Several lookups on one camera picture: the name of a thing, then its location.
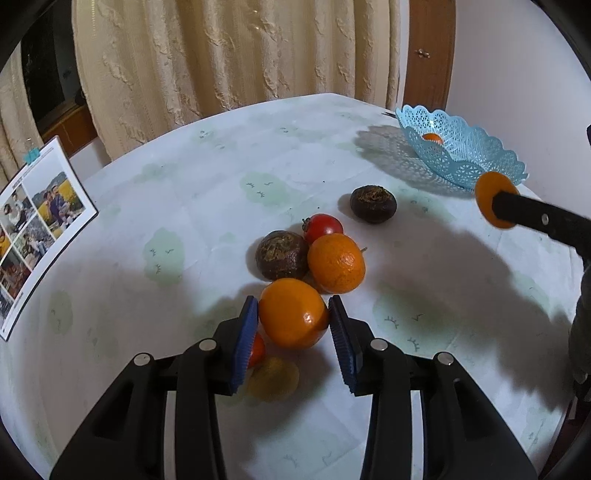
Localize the wooden window sill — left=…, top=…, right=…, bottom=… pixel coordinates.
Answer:
left=37, top=105, right=98, bottom=155

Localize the dull yellow citrus fruit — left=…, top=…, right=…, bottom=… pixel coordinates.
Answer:
left=247, top=356, right=300, bottom=401

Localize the brown wooden door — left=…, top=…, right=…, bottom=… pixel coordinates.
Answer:
left=402, top=0, right=458, bottom=116

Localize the light blue lattice basket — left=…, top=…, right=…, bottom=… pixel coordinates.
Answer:
left=396, top=104, right=528, bottom=193

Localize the large smooth orange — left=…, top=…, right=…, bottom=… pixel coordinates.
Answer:
left=258, top=278, right=329, bottom=349

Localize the photo collage sheet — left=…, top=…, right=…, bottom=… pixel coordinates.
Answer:
left=0, top=136, right=99, bottom=342

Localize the beige patterned curtain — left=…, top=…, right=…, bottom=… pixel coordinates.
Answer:
left=72, top=0, right=402, bottom=162
left=0, top=46, right=44, bottom=185

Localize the textured orange with stem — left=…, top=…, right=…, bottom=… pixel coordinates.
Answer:
left=307, top=233, right=366, bottom=295

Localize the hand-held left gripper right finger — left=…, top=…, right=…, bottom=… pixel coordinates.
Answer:
left=328, top=295, right=539, bottom=480

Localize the red tomato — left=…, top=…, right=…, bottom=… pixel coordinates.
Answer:
left=302, top=213, right=345, bottom=244
left=247, top=332, right=267, bottom=368

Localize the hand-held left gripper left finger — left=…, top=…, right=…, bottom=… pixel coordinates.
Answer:
left=50, top=295, right=259, bottom=480

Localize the dark purple passion fruit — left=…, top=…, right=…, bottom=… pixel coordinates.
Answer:
left=255, top=230, right=310, bottom=281
left=349, top=185, right=398, bottom=224

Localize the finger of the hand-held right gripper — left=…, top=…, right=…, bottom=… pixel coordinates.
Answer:
left=492, top=191, right=591, bottom=252

